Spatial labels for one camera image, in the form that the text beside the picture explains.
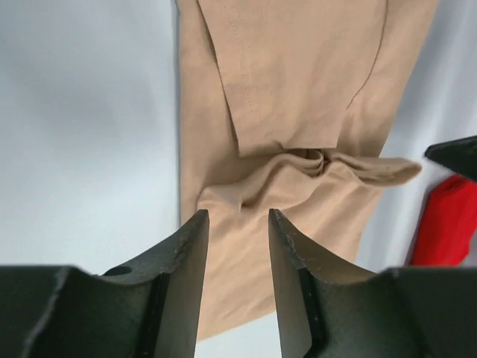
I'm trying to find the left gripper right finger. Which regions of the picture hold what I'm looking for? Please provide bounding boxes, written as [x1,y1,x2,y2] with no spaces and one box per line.
[268,210,476,357]

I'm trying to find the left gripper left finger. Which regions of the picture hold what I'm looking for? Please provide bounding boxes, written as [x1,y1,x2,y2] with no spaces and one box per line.
[1,210,209,357]

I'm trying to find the beige t shirt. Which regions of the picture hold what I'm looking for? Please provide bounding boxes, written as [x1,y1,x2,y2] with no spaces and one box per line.
[177,1,437,339]

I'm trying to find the folded red t shirt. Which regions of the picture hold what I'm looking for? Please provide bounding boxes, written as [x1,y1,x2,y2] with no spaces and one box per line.
[410,175,476,266]

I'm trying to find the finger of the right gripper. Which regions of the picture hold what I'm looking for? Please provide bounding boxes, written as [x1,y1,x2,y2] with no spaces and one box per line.
[424,136,477,179]

